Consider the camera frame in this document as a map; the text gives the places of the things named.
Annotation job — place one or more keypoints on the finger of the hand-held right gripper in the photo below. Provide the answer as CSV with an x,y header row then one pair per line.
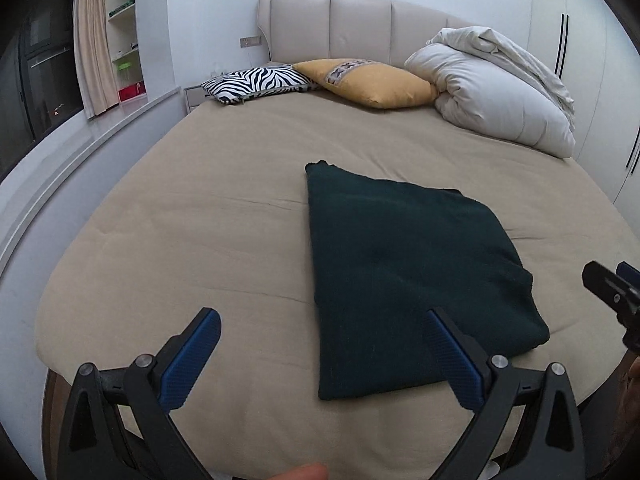
x,y
607,287
629,274

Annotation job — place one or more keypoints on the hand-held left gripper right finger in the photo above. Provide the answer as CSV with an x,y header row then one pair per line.
x,y
455,360

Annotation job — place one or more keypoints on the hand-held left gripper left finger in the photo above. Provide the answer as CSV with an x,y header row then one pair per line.
x,y
190,360

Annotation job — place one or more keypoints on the dark green garment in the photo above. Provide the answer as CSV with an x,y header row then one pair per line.
x,y
400,270

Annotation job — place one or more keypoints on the person's right hand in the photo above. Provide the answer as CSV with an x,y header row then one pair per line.
x,y
634,375

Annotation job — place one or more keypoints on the person's left hand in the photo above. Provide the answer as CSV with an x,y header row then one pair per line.
x,y
300,473

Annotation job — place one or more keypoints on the beige bed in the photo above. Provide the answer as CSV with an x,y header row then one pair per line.
x,y
200,220

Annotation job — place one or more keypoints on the white folded duvet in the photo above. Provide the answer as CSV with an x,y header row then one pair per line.
x,y
490,95

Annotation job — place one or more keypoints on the white window ledge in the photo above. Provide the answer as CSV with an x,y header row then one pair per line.
x,y
85,155

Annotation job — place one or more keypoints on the white wardrobe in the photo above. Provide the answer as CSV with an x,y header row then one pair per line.
x,y
590,35

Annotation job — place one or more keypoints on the grey nightstand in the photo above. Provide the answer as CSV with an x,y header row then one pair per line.
x,y
194,97

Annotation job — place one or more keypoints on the red box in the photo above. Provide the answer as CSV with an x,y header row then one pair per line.
x,y
132,92

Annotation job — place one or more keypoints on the zebra striped pillow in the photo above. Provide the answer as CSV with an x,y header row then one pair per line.
x,y
255,82

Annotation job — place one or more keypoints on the yellow pillow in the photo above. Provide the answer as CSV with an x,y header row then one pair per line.
x,y
375,85

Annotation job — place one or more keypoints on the green box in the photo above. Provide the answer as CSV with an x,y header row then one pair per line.
x,y
124,65

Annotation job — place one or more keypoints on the dark window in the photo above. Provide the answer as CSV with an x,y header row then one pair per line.
x,y
40,70

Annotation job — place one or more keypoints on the beige curtain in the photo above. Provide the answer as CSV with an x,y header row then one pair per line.
x,y
95,40

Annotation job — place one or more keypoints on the beige padded headboard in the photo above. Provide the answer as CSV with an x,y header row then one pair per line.
x,y
360,25

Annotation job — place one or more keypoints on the wall switch panel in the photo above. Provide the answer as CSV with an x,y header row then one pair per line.
x,y
251,42

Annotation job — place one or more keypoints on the white wall shelf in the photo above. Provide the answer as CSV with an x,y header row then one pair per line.
x,y
125,25

